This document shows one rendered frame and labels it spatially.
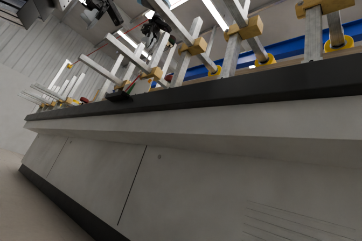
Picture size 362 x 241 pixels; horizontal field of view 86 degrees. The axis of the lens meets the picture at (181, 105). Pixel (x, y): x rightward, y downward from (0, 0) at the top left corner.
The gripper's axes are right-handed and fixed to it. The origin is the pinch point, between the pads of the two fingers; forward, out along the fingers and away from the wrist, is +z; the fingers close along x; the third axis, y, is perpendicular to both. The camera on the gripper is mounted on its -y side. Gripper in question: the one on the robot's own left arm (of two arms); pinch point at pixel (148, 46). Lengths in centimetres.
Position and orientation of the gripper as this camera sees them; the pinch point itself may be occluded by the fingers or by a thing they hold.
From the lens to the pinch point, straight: 110.0
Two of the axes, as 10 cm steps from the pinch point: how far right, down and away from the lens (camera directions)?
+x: -3.3, -4.8, -8.1
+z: -2.8, 8.7, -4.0
